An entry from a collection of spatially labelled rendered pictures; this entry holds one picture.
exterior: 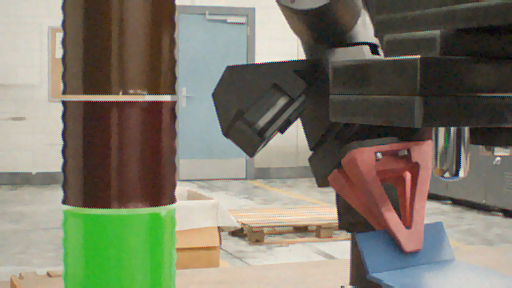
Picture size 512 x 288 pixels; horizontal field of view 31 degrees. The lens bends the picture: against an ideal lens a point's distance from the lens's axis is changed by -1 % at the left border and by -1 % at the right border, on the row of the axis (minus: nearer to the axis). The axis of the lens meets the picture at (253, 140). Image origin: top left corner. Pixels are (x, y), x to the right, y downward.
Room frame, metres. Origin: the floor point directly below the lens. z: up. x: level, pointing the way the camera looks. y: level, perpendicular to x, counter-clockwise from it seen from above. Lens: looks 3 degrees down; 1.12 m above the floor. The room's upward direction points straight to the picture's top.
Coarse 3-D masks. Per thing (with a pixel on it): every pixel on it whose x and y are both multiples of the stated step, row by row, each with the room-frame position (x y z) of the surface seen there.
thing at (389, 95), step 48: (384, 0) 0.56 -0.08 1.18; (432, 0) 0.51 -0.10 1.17; (480, 0) 0.47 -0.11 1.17; (384, 48) 0.54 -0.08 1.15; (432, 48) 0.49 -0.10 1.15; (480, 48) 0.50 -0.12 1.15; (336, 96) 0.54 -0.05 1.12; (384, 96) 0.49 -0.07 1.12; (432, 96) 0.46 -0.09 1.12; (480, 96) 0.47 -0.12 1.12; (432, 144) 0.48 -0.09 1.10; (480, 144) 0.51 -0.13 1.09
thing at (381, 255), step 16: (432, 224) 0.65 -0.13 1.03; (368, 240) 0.63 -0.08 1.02; (384, 240) 0.64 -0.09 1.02; (432, 240) 0.65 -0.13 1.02; (448, 240) 0.65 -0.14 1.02; (368, 256) 0.63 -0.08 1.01; (384, 256) 0.63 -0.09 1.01; (400, 256) 0.63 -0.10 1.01; (416, 256) 0.64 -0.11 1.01; (432, 256) 0.64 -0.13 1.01; (448, 256) 0.65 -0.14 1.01; (368, 272) 0.62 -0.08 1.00; (384, 272) 0.62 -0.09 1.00; (400, 272) 0.62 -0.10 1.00; (416, 272) 0.62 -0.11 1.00; (432, 272) 0.61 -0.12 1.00; (448, 272) 0.61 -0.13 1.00; (464, 272) 0.61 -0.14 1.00; (480, 272) 0.60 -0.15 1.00
